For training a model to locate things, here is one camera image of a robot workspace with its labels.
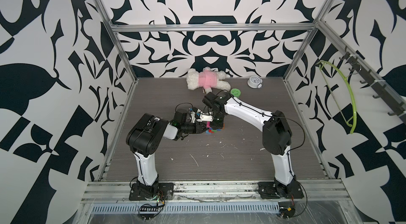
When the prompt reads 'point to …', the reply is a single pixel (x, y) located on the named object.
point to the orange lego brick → (223, 126)
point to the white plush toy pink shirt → (206, 79)
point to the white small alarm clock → (255, 82)
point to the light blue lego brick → (207, 132)
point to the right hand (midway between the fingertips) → (213, 121)
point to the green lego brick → (213, 130)
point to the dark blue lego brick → (219, 129)
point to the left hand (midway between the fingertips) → (207, 125)
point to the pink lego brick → (208, 124)
